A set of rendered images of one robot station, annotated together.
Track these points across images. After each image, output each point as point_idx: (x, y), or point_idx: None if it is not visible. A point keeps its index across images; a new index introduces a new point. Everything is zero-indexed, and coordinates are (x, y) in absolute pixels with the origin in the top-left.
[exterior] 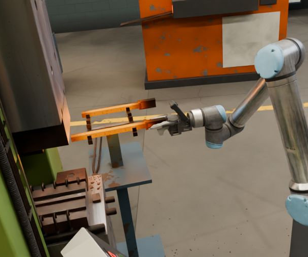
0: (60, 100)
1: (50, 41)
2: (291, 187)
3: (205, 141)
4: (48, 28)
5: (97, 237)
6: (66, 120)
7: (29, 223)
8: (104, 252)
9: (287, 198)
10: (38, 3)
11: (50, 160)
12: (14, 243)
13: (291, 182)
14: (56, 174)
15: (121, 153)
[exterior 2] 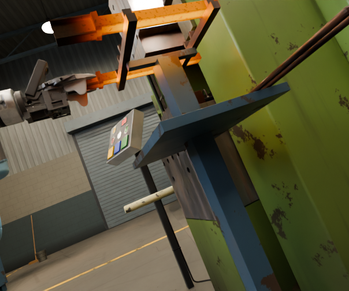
0: (132, 48)
1: (123, 8)
2: None
3: (6, 161)
4: (121, 1)
5: (132, 115)
6: (138, 58)
7: (157, 100)
8: (125, 116)
9: None
10: (114, 0)
11: (205, 75)
12: (156, 102)
13: None
14: (218, 93)
15: (170, 111)
